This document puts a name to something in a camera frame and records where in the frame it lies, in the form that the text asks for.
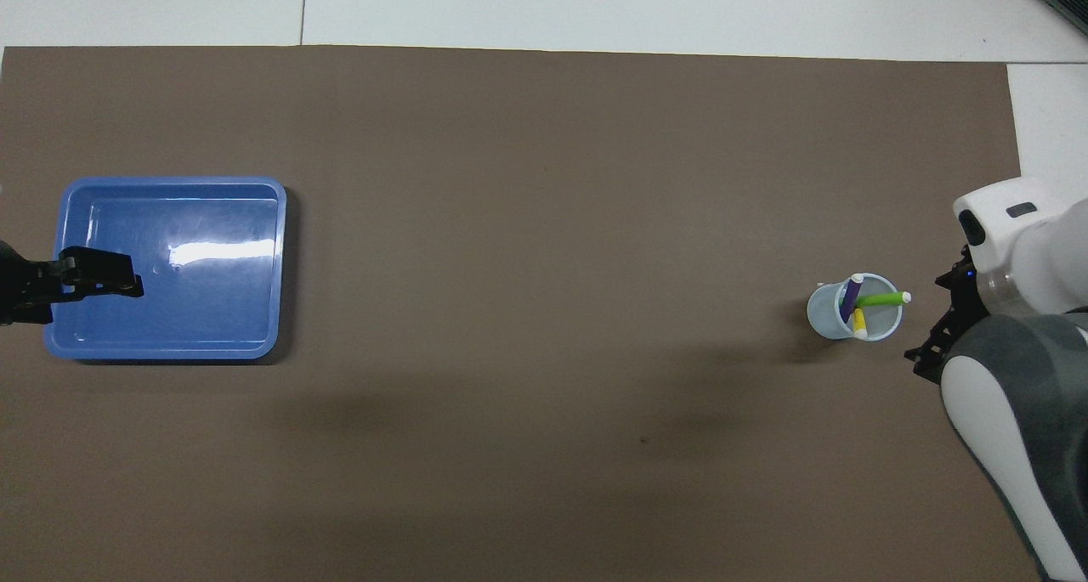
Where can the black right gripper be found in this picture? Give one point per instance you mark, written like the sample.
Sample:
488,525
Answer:
969,297

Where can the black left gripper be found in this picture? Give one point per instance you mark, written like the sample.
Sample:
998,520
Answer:
25,289

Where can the green pen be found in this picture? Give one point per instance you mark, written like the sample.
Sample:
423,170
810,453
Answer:
884,298

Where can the yellow pen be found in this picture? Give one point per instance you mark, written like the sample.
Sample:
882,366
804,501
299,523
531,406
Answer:
860,323

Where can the purple pen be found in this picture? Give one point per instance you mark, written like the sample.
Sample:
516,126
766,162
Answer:
852,297

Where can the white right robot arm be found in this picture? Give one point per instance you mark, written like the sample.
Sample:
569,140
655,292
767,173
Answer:
1037,251

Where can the blue plastic tray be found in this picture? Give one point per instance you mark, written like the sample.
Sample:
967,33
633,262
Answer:
212,310

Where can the translucent plastic cup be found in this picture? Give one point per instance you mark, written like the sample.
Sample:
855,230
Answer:
824,314

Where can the brown table mat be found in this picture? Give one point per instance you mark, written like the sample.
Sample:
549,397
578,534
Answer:
544,225

